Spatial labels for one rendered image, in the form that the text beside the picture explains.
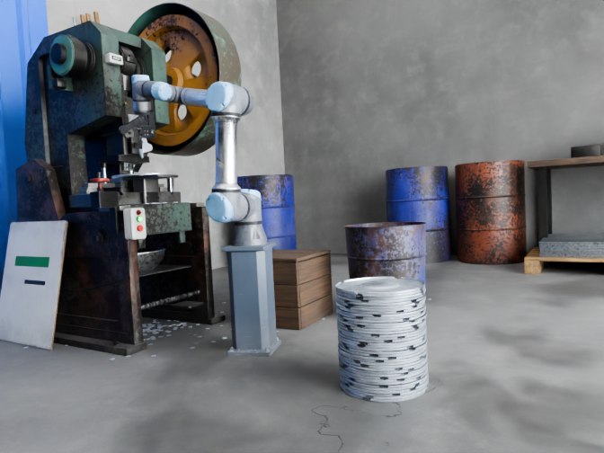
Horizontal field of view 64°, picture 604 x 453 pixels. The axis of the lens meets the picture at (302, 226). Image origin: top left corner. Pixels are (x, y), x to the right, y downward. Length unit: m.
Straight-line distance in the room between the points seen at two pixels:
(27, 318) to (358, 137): 3.86
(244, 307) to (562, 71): 3.86
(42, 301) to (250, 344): 1.06
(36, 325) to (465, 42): 4.37
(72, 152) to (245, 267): 1.13
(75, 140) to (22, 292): 0.79
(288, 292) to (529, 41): 3.60
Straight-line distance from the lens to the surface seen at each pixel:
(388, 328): 1.51
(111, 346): 2.33
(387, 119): 5.36
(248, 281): 1.99
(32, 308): 2.68
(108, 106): 2.45
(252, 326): 2.03
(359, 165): 5.44
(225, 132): 1.91
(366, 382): 1.57
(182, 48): 2.94
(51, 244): 2.60
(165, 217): 2.46
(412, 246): 2.42
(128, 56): 2.66
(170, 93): 2.22
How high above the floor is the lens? 0.62
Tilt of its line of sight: 3 degrees down
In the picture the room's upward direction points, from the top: 3 degrees counter-clockwise
